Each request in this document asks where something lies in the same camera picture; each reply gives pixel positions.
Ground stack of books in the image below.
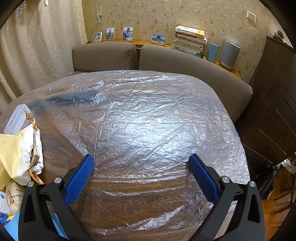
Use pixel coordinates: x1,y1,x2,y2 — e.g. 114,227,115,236
171,25,208,58

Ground black backpack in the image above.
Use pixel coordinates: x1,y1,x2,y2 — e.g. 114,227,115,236
257,164,278,200

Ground clear standing photo frame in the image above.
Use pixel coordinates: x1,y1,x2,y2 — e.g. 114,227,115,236
105,27,115,42

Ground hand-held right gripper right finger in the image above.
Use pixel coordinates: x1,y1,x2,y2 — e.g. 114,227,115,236
187,153,266,241

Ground grey cylindrical speaker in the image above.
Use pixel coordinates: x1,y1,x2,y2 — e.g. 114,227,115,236
219,40,241,70

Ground clear plastic table cover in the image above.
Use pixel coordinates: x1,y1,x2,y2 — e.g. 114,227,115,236
0,70,251,241

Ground clear photo frame with portrait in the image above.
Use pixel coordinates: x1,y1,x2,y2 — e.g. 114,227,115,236
122,26,134,42

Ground blue and white carton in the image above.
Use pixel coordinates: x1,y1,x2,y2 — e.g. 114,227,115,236
0,190,14,224

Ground brown sofa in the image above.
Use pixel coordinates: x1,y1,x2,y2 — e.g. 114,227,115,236
72,43,253,123

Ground photo frame with building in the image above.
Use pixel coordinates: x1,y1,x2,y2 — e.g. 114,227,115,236
151,34,167,46

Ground dark wooden cabinet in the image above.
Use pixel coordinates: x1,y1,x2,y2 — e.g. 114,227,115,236
236,36,296,167

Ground dark flat object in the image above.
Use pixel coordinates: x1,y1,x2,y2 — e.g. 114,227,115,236
35,90,107,116

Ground beige curtain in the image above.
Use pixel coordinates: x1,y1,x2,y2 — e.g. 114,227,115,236
0,0,87,112

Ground light blue flat box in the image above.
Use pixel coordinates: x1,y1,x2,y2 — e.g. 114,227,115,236
6,213,67,241

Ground white rectangular box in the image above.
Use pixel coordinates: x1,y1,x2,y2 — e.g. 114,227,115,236
3,103,30,135

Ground white paper bag rope handles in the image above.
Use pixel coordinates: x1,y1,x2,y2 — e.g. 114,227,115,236
17,109,45,186

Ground yellow paper bag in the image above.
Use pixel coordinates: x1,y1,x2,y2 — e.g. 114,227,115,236
0,125,35,190

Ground crumpled beige paper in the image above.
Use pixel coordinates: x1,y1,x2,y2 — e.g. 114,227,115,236
6,179,26,214

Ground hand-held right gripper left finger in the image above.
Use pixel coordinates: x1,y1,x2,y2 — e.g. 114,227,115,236
18,154,96,241

